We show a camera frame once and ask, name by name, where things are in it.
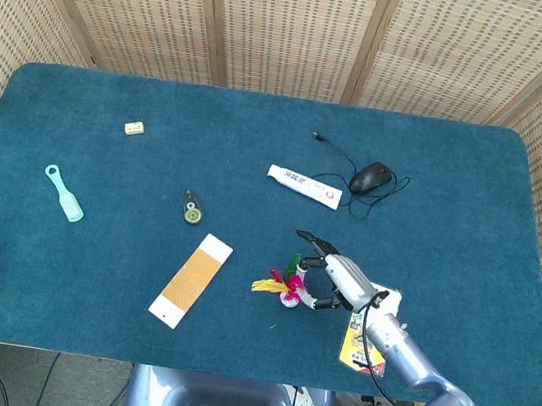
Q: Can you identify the blue felt table mat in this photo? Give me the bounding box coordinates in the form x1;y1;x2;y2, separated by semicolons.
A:
0;55;542;406

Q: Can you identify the black mouse cable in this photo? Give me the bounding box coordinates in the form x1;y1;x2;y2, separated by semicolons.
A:
300;130;416;228

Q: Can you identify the woven bamboo folding screen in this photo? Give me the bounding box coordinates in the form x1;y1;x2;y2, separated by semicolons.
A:
0;0;542;270

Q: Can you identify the black round correction tape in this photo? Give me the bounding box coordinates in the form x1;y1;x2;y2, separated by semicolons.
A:
179;188;208;227

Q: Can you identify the white toothpaste tube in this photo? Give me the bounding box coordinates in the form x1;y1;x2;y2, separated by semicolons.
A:
263;162;345;211

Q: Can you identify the small cream eraser block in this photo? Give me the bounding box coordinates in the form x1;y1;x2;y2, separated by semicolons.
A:
123;119;148;139

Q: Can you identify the white and orange flat box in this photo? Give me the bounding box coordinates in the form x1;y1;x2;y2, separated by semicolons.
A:
146;226;237;337

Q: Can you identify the packaged pen on card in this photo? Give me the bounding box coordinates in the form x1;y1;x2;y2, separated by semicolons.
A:
336;278;405;380

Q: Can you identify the colourful feather shuttlecock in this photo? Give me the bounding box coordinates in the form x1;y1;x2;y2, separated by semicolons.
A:
248;246;313;313

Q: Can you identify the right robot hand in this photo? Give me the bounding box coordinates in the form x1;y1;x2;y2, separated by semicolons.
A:
284;229;398;323

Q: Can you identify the black computer mouse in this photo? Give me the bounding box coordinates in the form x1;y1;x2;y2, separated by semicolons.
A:
348;158;394;199

